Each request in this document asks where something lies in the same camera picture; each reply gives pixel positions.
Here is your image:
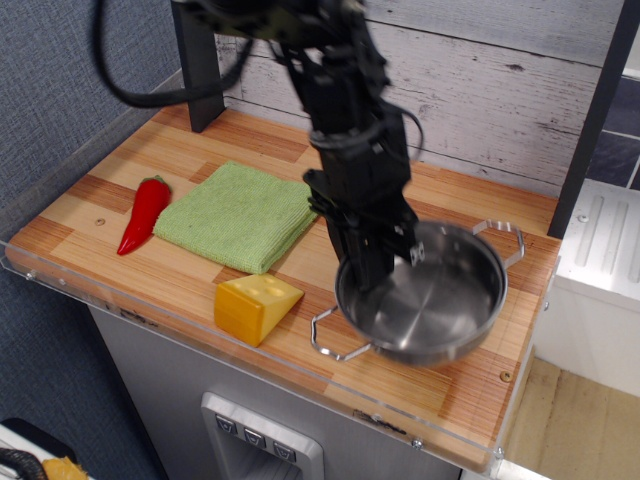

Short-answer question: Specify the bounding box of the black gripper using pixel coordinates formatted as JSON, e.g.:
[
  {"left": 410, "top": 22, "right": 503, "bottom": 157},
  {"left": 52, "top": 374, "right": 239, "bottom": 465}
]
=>
[{"left": 304, "top": 119, "right": 425, "bottom": 291}]

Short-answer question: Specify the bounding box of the stainless steel pot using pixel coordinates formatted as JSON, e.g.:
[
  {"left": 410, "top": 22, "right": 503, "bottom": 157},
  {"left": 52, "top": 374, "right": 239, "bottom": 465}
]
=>
[{"left": 311, "top": 220, "right": 525, "bottom": 366}]

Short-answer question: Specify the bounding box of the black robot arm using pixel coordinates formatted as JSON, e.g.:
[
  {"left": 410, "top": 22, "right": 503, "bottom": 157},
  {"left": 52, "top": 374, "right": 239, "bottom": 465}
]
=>
[{"left": 185, "top": 1, "right": 424, "bottom": 291}]

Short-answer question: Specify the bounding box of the green towel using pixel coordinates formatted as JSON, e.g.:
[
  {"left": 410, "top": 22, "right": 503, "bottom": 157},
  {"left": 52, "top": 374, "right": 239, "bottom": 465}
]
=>
[{"left": 154, "top": 161, "right": 316, "bottom": 274}]

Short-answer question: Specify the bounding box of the yellow cheese wedge toy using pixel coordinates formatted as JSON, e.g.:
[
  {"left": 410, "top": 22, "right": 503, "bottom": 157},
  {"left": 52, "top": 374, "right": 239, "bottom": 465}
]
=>
[{"left": 214, "top": 274, "right": 304, "bottom": 347}]

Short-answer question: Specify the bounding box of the red chili pepper toy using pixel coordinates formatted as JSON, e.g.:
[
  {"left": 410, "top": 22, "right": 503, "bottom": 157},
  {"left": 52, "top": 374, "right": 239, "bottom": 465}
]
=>
[{"left": 117, "top": 175, "right": 171, "bottom": 256}]

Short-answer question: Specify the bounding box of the silver dispenser panel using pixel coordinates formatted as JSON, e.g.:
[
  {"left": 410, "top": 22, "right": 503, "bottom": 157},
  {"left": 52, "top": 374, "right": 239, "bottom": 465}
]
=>
[{"left": 201, "top": 392, "right": 325, "bottom": 479}]

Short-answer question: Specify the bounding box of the grey toy cabinet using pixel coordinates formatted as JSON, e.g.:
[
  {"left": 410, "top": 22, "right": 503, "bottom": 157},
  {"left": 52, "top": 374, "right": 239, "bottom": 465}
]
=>
[{"left": 91, "top": 307, "right": 462, "bottom": 479}]

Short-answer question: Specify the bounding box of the white toy sink counter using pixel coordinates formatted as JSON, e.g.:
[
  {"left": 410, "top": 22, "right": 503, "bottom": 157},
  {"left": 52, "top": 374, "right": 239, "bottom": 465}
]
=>
[{"left": 533, "top": 180, "right": 639, "bottom": 395}]

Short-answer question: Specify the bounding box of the yellow object at corner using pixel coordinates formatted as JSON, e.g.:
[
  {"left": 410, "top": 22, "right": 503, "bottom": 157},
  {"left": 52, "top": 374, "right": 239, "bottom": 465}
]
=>
[{"left": 42, "top": 457, "right": 90, "bottom": 480}]

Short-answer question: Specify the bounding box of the dark grey right post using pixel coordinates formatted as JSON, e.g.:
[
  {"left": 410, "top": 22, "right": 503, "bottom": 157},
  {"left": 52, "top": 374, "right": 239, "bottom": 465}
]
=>
[{"left": 547, "top": 0, "right": 639, "bottom": 239}]

